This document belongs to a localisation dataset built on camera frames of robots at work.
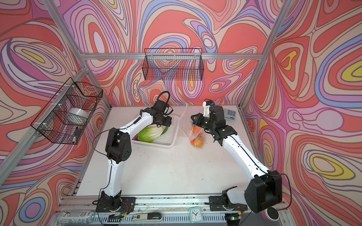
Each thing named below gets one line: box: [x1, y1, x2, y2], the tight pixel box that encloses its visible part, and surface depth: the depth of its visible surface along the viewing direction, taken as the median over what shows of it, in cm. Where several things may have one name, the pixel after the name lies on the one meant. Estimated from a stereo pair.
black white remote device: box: [132, 212, 164, 223], surface depth 69 cm
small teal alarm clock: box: [189, 206, 204, 224], surface depth 70 cm
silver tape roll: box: [65, 107, 90, 125], surface depth 74 cm
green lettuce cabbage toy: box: [137, 124, 169, 143], surface depth 95 cm
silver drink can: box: [57, 210, 95, 226], surface depth 68 cm
